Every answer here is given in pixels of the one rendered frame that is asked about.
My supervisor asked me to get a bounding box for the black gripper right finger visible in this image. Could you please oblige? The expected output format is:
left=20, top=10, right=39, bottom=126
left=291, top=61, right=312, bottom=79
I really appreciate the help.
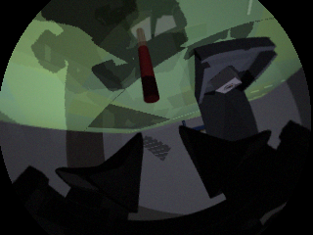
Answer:
left=179, top=125, right=271, bottom=199

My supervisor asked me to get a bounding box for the dark red peg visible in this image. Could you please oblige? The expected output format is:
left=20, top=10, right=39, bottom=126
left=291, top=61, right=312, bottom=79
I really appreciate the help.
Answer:
left=138, top=46, right=159, bottom=103

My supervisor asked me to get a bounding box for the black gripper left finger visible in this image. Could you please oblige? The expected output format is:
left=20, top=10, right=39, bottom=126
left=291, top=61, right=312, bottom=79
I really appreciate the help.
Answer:
left=55, top=132, right=144, bottom=214

